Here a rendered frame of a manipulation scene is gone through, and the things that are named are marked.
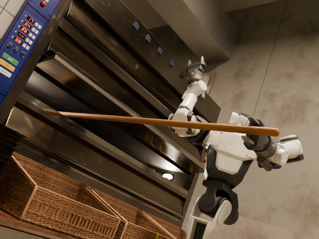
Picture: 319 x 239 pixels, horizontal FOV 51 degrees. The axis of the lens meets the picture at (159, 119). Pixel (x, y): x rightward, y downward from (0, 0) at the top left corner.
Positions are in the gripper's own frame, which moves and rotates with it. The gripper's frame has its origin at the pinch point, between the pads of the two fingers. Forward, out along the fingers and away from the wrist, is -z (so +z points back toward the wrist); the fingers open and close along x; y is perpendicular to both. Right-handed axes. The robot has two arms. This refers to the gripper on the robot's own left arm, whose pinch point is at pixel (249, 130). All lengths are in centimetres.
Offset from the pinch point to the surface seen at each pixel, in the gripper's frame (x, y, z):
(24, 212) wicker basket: 58, 75, -25
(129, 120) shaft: 2, 64, -1
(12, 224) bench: 63, 69, -32
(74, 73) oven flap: -19, 110, -15
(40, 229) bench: 62, 69, -19
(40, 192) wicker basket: 48, 75, -23
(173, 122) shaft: 0.9, 34.7, -2.5
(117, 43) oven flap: -63, 125, 13
